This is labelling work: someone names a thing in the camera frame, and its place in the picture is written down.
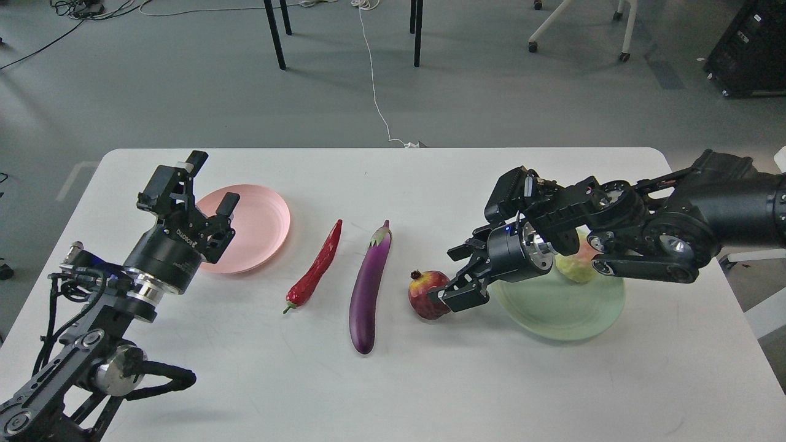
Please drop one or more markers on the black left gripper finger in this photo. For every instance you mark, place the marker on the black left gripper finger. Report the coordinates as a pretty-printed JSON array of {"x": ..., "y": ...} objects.
[
  {"x": 219, "y": 233},
  {"x": 170, "y": 189}
]

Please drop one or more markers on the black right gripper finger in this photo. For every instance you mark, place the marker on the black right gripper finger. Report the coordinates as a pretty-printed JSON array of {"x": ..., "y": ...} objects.
[
  {"x": 474, "y": 247},
  {"x": 466, "y": 291}
]

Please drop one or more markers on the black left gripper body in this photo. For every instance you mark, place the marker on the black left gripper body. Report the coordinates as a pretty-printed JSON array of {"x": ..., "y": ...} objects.
[{"x": 171, "y": 251}]

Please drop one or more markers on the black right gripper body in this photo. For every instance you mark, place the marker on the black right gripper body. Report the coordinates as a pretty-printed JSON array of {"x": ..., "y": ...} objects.
[{"x": 514, "y": 253}]

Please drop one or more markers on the red pomegranate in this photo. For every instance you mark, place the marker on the red pomegranate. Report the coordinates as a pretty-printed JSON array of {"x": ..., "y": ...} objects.
[{"x": 421, "y": 283}]

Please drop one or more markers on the green pink apple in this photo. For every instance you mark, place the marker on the green pink apple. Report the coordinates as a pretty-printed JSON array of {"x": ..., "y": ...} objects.
[{"x": 578, "y": 267}]

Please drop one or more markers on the red chili pepper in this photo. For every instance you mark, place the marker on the red chili pepper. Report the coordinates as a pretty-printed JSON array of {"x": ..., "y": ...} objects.
[{"x": 300, "y": 293}]

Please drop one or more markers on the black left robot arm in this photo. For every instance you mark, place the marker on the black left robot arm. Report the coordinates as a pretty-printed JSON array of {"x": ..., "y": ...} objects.
[{"x": 87, "y": 368}]

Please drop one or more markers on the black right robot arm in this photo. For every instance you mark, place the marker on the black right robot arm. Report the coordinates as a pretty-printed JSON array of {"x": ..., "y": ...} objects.
[{"x": 662, "y": 229}]

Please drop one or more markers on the pink plate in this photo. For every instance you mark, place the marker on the pink plate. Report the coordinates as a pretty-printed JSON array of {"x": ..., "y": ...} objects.
[{"x": 261, "y": 221}]

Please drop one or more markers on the green plate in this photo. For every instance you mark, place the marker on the green plate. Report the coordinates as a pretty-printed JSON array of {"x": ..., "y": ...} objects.
[{"x": 554, "y": 307}]

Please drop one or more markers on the purple eggplant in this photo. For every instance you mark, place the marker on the purple eggplant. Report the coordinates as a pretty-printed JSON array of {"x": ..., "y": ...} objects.
[{"x": 362, "y": 311}]

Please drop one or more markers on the black table leg left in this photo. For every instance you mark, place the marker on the black table leg left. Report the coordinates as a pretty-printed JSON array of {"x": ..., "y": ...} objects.
[{"x": 274, "y": 31}]

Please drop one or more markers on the black table leg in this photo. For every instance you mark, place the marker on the black table leg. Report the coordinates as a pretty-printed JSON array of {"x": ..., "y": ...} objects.
[
  {"x": 415, "y": 28},
  {"x": 274, "y": 31}
]

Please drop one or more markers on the black table leg right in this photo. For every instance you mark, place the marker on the black table leg right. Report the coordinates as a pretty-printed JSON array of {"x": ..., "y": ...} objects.
[{"x": 415, "y": 28}]

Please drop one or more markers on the black equipment case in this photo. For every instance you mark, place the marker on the black equipment case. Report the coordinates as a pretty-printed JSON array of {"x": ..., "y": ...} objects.
[{"x": 749, "y": 59}]

